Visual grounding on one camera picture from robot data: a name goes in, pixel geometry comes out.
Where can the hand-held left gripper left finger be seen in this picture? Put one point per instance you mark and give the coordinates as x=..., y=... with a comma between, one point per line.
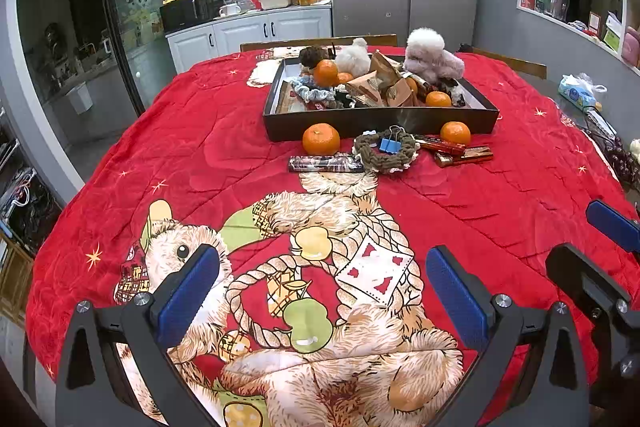
x=187, y=294

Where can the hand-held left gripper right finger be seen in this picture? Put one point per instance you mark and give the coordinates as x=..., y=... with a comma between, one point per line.
x=457, y=299

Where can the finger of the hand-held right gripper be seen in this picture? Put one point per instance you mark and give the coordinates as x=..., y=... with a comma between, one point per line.
x=611, y=221
x=582, y=277

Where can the dark grapes bunch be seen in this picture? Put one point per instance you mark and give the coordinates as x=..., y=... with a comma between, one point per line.
x=622, y=157

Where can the blue tissue pack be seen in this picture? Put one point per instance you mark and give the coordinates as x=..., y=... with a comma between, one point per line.
x=575, y=93

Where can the brown wrapped chocolate bar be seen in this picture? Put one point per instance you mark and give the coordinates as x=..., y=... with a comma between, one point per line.
x=465, y=156

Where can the red wrapped chocolate bar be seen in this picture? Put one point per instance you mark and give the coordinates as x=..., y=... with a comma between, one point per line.
x=440, y=144

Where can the red printed blanket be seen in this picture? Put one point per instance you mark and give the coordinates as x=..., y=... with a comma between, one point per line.
x=210, y=132

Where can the orange mandarin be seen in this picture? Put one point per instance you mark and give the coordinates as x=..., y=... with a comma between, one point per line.
x=344, y=78
x=455, y=133
x=438, y=99
x=321, y=140
x=412, y=85
x=326, y=73

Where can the blue binder clip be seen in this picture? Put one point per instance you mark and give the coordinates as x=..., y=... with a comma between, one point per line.
x=391, y=144

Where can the wooden chair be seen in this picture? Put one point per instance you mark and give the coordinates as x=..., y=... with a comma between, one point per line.
x=520, y=66

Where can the dark long candy bar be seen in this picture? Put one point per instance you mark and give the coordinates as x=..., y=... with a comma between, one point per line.
x=325, y=163

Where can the dark shallow tray box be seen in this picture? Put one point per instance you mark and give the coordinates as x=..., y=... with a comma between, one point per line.
x=380, y=121

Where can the white waste bin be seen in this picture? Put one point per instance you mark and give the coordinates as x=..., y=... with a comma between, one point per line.
x=80, y=99

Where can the clear glass pitcher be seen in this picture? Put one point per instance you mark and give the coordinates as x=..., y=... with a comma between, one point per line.
x=559, y=2

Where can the crumpled brown paper bag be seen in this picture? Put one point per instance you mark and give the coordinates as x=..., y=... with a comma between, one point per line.
x=382, y=82

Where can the white lace placemat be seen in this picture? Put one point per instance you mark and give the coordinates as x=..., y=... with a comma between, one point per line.
x=260, y=69

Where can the blue white scrunchie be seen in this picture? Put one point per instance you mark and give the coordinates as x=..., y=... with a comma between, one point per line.
x=312, y=93

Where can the pale pink plush dog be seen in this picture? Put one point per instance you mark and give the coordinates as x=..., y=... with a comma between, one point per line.
x=430, y=54

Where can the small white plush toy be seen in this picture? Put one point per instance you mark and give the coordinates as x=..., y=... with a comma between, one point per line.
x=352, y=57

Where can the white kitchen cabinet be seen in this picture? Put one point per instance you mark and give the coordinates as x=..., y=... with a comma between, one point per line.
x=240, y=34

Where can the brown fluffy pompom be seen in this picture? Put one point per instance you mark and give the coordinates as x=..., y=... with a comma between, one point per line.
x=311, y=57

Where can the black microwave oven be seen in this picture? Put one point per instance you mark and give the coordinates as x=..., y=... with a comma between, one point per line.
x=192, y=11

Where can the white mug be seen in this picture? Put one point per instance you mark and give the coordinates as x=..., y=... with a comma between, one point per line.
x=229, y=10

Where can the glass sliding door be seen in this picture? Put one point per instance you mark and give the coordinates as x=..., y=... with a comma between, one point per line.
x=135, y=7

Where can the beige plastic basin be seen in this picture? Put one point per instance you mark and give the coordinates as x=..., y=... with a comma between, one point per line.
x=274, y=0

